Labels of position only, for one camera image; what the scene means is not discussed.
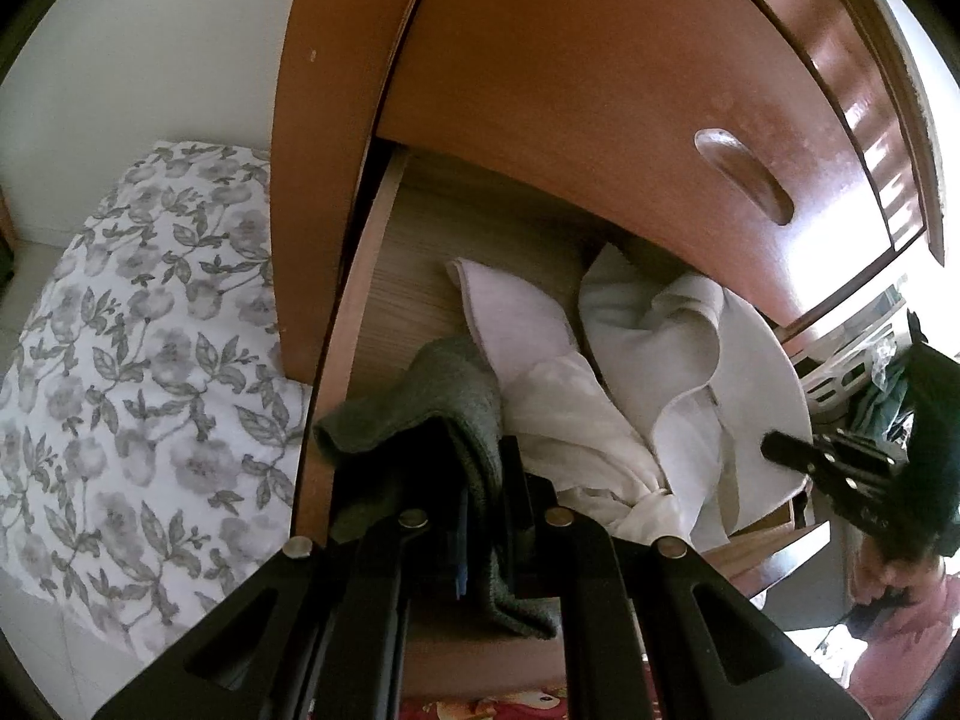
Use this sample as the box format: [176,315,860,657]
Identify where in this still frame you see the grey floral bedsheet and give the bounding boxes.
[0,139,316,653]

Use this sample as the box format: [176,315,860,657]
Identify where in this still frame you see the wooden nightstand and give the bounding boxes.
[270,0,950,616]

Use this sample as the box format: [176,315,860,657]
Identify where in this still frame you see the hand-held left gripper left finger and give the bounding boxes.
[90,457,473,720]

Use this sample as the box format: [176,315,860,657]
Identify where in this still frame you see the clear plastic bag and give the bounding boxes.
[870,330,905,380]

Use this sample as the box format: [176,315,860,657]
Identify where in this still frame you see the hanging teal garment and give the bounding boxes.
[847,371,916,451]

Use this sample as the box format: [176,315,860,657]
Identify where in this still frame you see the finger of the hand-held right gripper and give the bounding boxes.
[761,429,897,486]

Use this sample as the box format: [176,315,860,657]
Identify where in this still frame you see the grey-green cloth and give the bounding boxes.
[313,336,560,638]

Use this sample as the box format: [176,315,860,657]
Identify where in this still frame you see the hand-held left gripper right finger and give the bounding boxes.
[499,435,863,720]

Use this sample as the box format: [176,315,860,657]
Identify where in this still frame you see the person's right hand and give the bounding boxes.
[851,540,946,616]

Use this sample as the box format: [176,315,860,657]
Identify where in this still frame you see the person's right forearm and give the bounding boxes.
[847,574,960,713]

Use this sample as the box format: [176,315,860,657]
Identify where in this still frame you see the red floral blanket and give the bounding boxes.
[397,686,578,720]

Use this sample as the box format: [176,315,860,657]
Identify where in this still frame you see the wooden drawer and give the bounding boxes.
[375,0,897,331]
[289,146,833,698]

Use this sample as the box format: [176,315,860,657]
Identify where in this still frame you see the pale pink garment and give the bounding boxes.
[446,256,582,391]

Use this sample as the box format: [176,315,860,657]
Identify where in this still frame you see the white laundry basket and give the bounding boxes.
[795,285,912,421]

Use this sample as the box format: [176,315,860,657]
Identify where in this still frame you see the plain white garment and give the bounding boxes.
[577,244,815,548]

